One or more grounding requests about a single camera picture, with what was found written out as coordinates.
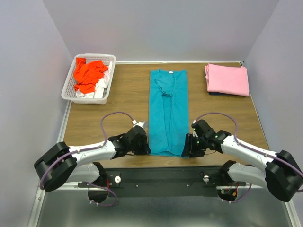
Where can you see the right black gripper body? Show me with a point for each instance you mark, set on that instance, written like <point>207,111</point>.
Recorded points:
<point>198,145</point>

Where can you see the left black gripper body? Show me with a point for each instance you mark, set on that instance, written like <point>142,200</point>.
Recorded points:
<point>139,149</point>

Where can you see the teal polo shirt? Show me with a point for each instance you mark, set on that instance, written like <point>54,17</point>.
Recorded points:
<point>168,122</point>

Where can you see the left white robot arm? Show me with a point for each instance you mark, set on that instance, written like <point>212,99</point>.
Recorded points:
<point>56,166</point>

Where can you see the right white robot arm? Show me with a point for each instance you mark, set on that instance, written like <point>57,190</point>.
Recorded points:
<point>277,172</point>

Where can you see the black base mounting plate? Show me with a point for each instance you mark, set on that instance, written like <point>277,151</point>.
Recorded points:
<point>165,181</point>

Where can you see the folded dark navy shirt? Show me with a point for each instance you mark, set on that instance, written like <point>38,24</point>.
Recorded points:
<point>221,94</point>

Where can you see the folded pink t shirt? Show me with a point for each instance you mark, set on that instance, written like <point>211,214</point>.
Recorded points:
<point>227,80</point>

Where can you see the white t shirt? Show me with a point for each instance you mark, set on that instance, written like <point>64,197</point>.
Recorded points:
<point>98,87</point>

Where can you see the white plastic laundry basket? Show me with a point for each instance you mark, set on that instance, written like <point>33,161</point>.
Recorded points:
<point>68,91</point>

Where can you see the orange t shirt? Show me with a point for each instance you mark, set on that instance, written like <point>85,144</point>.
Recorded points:
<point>87,75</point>

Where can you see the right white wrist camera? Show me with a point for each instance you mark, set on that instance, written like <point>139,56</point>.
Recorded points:
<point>194,129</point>

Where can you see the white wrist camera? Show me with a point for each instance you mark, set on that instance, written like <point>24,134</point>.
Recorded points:
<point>194,129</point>
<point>141,124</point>

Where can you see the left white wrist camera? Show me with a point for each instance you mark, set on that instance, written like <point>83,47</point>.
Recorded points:
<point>141,124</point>

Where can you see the aluminium frame rail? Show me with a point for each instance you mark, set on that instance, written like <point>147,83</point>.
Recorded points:
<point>87,174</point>

